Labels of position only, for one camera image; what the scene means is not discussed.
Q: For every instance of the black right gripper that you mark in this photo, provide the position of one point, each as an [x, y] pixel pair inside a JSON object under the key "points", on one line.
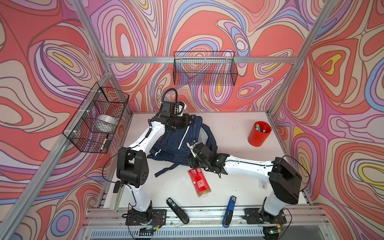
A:
{"points": [[190, 159]]}

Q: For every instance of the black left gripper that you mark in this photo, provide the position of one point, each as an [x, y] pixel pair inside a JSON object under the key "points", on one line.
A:
{"points": [[184, 118]]}

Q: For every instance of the navy blue student backpack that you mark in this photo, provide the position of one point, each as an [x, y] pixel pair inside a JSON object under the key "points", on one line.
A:
{"points": [[172, 146]]}

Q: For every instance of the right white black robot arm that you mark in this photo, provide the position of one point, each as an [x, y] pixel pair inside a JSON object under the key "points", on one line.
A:
{"points": [[283, 178]]}

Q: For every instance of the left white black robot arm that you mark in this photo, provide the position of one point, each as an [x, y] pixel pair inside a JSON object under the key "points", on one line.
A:
{"points": [[132, 164]]}

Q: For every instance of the red snack packet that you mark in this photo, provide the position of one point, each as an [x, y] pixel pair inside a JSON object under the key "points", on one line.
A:
{"points": [[199, 181]]}

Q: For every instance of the black stapler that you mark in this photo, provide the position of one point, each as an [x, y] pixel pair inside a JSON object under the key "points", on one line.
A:
{"points": [[179, 212]]}

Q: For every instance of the white tape roll in basket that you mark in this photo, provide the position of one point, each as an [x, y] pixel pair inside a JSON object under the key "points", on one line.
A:
{"points": [[105, 124]]}

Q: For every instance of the red ribbed metal pen cup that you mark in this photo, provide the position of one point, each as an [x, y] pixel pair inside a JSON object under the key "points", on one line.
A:
{"points": [[259, 133]]}

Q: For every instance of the clear plastic ruler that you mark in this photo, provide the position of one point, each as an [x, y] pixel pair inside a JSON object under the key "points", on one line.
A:
{"points": [[263, 184]]}

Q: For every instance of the blue stapler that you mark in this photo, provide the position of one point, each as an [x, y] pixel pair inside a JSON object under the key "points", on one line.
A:
{"points": [[229, 212]]}

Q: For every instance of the grey silver stapler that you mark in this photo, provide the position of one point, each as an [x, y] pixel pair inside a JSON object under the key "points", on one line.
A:
{"points": [[117, 194]]}

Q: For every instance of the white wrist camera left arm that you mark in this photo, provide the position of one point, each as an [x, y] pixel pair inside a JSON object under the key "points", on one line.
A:
{"points": [[181, 106]]}

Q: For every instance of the black wire basket back wall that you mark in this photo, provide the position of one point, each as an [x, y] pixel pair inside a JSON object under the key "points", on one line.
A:
{"points": [[205, 68]]}

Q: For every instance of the black wire basket wall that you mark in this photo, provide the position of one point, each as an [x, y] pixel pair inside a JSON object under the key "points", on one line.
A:
{"points": [[93, 127], [205, 68]]}

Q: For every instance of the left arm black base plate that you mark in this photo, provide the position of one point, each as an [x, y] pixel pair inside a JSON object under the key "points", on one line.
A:
{"points": [[154, 218]]}

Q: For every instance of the black wire basket left wall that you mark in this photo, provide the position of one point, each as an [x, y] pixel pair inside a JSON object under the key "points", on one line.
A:
{"points": [[93, 127]]}

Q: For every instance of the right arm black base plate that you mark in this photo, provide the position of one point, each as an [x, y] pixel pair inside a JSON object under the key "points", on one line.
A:
{"points": [[259, 216]]}

